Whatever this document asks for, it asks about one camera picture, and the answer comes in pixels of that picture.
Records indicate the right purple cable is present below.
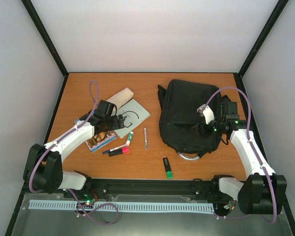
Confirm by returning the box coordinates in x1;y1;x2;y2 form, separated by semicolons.
205;86;278;223

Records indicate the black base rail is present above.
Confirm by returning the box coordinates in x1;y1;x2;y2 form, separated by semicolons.
74;178;231;203

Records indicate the grey Great Gatsby book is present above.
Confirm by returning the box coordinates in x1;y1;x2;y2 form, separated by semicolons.
115;99;150;139

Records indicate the green black highlighter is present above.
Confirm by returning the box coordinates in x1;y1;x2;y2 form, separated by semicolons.
163;157;173;179

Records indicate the black student backpack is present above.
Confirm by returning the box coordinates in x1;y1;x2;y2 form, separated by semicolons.
157;79;221;160

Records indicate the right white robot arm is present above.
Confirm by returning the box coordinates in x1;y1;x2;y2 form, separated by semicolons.
192;101;287;216

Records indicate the light blue cable duct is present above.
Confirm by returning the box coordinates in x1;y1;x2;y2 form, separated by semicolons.
28;200;214;214

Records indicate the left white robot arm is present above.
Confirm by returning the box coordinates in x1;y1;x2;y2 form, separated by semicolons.
23;100;124;198

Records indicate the pink black highlighter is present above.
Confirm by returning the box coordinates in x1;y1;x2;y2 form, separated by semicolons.
108;147;129;157

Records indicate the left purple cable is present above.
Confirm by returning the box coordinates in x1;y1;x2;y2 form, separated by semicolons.
29;80;120;226

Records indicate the black frame post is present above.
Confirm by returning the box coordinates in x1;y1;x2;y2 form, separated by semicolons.
238;0;289;79
21;0;69;77

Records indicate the blue white marker pen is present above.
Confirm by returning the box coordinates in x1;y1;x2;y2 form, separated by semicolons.
102;144;128;154

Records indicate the purple cable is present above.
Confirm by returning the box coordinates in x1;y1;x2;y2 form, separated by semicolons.
29;80;120;226
205;86;278;223

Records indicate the green white marker pen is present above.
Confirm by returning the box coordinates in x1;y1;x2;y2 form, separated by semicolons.
144;127;148;150

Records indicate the left black frame post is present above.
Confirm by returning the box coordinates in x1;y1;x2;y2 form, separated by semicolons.
21;0;69;77

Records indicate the beige pencil case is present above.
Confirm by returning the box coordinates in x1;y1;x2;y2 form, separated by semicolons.
107;88;134;109

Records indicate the right black frame post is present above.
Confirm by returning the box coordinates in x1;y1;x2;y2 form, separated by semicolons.
238;0;289;79

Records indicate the dog picture book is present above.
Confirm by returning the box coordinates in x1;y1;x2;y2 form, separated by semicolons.
86;131;117;152

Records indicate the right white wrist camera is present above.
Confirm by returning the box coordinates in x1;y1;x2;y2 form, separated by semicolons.
197;104;215;125

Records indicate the white green glue stick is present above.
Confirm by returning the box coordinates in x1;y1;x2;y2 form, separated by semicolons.
125;131;134;146

